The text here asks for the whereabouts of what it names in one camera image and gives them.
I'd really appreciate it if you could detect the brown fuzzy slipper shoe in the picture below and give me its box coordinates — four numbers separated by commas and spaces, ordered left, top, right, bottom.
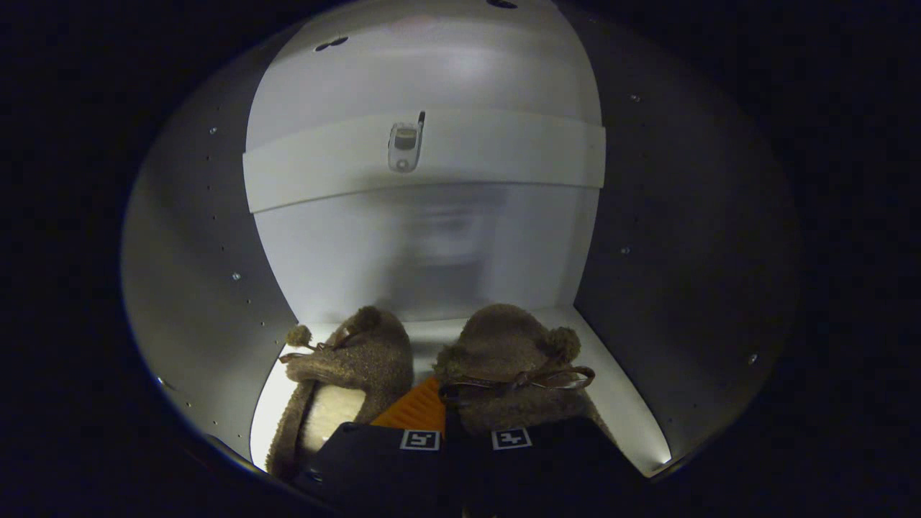
265, 306, 414, 481
432, 303, 616, 443

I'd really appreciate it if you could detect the dark grey shoe cabinet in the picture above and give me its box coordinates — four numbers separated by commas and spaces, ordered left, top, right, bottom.
119, 0, 803, 483

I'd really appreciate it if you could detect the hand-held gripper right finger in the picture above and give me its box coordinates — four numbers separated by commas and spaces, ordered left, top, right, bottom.
460, 417, 648, 518

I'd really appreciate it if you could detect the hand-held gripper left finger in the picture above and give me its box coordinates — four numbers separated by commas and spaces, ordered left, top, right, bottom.
306, 374, 465, 518

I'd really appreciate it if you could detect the white cabinet shelf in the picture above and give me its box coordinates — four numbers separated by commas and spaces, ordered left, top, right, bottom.
242, 108, 607, 214
250, 306, 672, 477

